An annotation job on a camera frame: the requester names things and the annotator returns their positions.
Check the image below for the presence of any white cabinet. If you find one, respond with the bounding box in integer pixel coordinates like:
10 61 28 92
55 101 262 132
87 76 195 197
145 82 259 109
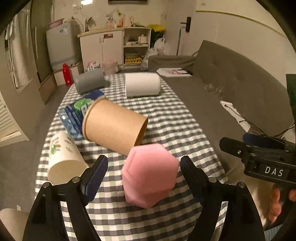
78 27 151 70

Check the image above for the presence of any black cable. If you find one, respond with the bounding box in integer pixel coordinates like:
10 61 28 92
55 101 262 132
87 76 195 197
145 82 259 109
227 104 296 140

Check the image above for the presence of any red bottle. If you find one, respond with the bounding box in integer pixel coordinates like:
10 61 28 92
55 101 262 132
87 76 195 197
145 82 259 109
62 63 74 86

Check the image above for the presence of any white leaf-print paper cup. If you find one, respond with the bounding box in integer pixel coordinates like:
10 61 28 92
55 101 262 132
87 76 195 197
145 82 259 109
47 131 89 185

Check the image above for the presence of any person's hand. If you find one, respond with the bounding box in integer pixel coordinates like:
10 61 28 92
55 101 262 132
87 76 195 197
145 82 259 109
268 185 282 223

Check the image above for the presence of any grey cup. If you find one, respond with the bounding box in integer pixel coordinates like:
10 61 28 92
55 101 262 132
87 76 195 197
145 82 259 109
74 68 105 95

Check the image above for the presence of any pink hexagonal cup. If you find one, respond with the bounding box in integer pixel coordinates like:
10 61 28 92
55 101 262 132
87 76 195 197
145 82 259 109
121 144 179 209

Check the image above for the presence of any white paper with drawing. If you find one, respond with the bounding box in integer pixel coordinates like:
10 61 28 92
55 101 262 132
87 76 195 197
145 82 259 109
157 68 192 78

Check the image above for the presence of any yellow egg tray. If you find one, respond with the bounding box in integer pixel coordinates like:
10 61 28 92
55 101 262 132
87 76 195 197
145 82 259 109
125 57 142 65

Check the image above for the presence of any white washing machine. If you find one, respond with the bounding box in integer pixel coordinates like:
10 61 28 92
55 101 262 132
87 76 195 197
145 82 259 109
46 20 81 72

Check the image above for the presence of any white plastic bag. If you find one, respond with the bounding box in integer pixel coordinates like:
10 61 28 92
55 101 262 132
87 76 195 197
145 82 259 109
140 37 170 70

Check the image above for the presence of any white paper strip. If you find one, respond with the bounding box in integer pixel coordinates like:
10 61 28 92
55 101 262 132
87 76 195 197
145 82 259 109
220 100 251 133

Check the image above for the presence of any blue plastic water bottle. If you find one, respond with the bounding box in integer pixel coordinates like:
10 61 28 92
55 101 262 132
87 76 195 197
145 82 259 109
58 89 105 138

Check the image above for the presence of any checkered tablecloth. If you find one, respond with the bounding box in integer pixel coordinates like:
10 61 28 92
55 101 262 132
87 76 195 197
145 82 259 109
34 72 229 241

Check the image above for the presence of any beige chair seat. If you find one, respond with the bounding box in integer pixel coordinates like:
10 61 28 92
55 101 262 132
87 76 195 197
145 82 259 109
1 208 29 240

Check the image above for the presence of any brown kraft paper cup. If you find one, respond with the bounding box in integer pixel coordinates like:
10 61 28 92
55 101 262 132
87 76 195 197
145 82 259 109
82 98 149 156

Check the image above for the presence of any grey sofa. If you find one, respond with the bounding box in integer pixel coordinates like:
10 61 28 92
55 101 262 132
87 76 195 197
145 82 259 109
147 39 296 137

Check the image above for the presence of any pink basket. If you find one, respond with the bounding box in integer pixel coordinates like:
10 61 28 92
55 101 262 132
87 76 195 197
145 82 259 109
102 61 118 75

